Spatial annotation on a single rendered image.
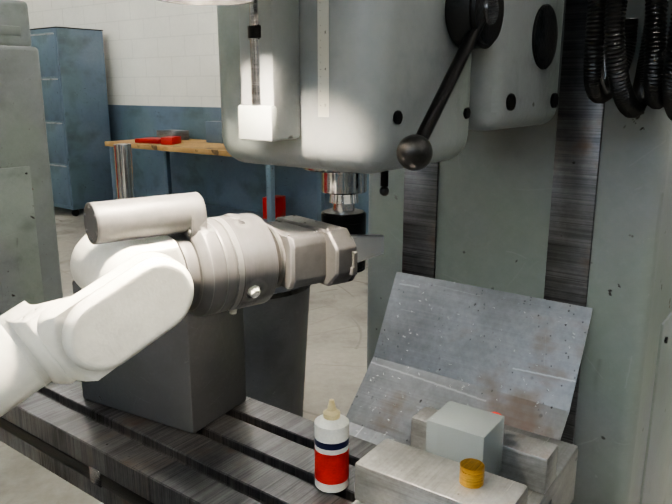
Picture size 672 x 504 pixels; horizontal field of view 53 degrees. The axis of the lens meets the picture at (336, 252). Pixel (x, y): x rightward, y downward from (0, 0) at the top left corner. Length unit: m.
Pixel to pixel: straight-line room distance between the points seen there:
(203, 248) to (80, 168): 7.40
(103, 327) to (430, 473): 0.32
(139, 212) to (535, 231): 0.61
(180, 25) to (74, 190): 2.15
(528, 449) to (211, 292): 0.35
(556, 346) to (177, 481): 0.54
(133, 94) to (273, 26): 7.41
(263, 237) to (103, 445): 0.45
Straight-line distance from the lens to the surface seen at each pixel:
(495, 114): 0.73
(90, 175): 8.04
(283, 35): 0.59
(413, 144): 0.55
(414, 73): 0.61
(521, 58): 0.77
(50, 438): 1.06
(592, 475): 1.10
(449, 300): 1.07
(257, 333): 2.61
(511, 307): 1.03
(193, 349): 0.92
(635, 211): 0.96
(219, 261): 0.58
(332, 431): 0.79
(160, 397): 0.98
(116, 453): 0.95
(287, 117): 0.60
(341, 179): 0.68
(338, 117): 0.59
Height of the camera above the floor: 1.38
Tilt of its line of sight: 14 degrees down
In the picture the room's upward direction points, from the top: straight up
